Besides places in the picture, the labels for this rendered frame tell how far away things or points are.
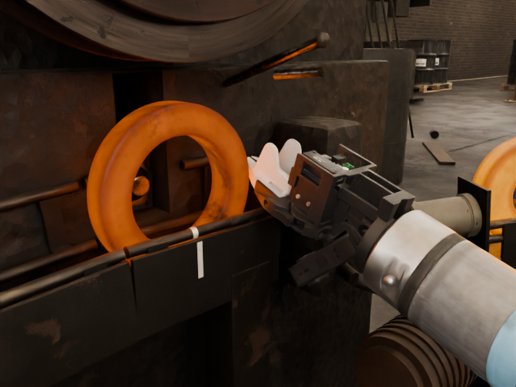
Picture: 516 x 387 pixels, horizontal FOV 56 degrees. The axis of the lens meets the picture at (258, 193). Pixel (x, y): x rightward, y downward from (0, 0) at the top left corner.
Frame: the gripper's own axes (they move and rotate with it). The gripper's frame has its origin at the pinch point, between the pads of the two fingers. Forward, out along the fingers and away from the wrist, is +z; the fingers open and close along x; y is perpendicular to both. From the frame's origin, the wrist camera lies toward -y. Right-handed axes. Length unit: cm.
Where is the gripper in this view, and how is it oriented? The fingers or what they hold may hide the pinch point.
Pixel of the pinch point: (254, 168)
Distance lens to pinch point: 60.6
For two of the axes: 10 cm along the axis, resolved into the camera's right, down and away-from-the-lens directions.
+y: 2.1, -8.4, -4.9
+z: -6.4, -5.0, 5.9
